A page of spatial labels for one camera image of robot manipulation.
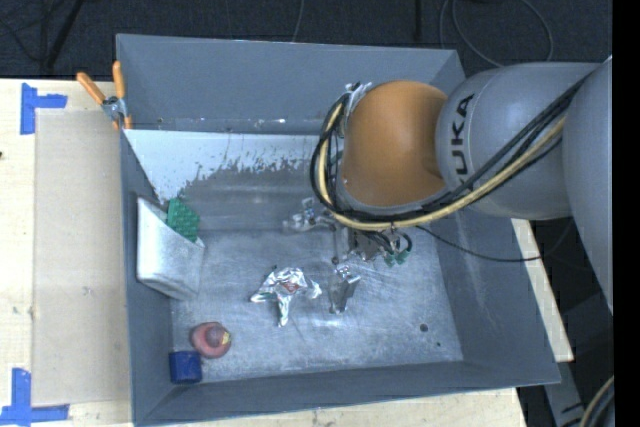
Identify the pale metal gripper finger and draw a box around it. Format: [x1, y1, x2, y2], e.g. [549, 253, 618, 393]
[327, 263, 363, 316]
[282, 197, 334, 235]

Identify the crumpled silver foil wrapper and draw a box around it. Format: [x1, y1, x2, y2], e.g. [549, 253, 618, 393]
[249, 265, 324, 329]

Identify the grey metal bin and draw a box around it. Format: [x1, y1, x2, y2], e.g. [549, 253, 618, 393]
[114, 33, 562, 427]

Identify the green studded flat block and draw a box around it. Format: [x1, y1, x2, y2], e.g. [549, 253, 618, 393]
[165, 196, 202, 244]

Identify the red toy fruit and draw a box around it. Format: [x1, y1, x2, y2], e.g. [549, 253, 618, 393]
[189, 320, 234, 361]

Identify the blue cube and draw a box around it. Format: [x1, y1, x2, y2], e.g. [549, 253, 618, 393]
[167, 350, 204, 386]

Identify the pale wood flat board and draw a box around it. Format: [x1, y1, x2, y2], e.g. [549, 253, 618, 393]
[30, 108, 135, 409]

